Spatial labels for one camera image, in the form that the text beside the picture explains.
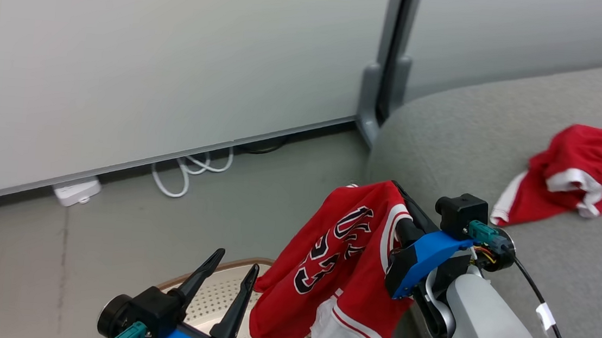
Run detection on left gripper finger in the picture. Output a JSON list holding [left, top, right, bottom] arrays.
[[208, 260, 261, 338], [171, 244, 226, 316]]

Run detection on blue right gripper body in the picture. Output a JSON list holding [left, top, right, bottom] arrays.
[[382, 215, 519, 311]]

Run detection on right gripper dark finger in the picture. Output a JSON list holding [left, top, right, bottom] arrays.
[[387, 180, 443, 234]]

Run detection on red basketball jersey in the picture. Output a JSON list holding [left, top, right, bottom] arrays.
[[247, 169, 426, 338]]

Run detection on red shorts white trim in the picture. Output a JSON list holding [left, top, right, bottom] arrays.
[[489, 117, 602, 236]]

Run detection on grey fabric sofa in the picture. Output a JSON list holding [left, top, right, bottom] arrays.
[[351, 36, 602, 338]]

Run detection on beige plastic laundry basket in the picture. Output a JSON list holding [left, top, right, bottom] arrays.
[[151, 249, 320, 338]]

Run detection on short grey partition foot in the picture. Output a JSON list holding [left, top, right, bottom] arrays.
[[354, 60, 388, 148]]

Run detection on grey partition foot dark-framed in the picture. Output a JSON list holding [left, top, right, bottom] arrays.
[[376, 54, 414, 125]]

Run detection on white power strip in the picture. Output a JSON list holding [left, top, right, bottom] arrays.
[[51, 172, 104, 211]]

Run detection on frosted white partition panel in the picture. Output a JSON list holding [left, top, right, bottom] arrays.
[[394, 0, 602, 120]]

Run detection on large white partition panel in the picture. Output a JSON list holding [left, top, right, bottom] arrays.
[[0, 0, 406, 240]]

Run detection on white looped power cable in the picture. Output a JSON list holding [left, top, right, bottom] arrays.
[[148, 140, 236, 203]]

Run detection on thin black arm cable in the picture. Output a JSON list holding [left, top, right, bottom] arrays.
[[504, 255, 596, 338]]

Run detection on black floor cable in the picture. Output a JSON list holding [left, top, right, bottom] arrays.
[[236, 130, 289, 158]]

